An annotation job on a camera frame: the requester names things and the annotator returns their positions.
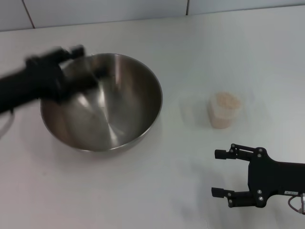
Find right arm cable with plug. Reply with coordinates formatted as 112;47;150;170
287;193;305;213

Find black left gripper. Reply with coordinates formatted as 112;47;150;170
0;44;109;115

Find clear plastic cup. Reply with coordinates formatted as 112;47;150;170
207;91;243;130

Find white rice grains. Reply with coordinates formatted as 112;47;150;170
210;92;241;129

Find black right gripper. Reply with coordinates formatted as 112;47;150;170
211;143;305;203

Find stainless steel mixing bowl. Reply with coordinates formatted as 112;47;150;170
40;52;163;152

